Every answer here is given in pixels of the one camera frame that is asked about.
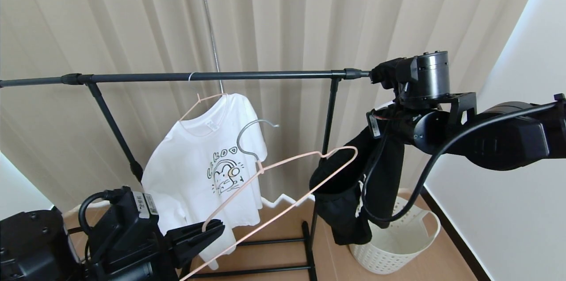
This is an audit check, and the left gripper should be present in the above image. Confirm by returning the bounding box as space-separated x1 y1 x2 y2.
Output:
105 230 184 281

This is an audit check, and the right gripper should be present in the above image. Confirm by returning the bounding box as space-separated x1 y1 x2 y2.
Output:
366 108 417 141

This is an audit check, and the black garment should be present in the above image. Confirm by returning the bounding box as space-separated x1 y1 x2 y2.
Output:
309 124 405 246

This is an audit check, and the white printed t-shirt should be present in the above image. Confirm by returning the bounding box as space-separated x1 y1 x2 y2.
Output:
141 93 268 271

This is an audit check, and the pink clothes hanger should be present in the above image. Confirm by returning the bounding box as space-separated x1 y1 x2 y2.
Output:
179 72 229 123
180 119 359 281

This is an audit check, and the white laundry basket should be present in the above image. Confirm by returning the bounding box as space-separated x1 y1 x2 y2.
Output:
349 189 441 275

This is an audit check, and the black clothes rack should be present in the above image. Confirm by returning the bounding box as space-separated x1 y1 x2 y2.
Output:
0 69 373 281

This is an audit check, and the beige curtain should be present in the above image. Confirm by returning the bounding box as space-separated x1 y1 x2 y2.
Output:
0 0 547 212

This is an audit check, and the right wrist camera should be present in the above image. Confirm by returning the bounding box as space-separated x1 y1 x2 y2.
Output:
371 58 405 91

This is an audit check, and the black cable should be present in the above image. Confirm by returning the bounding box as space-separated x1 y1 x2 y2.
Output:
78 190 121 231
361 103 558 223

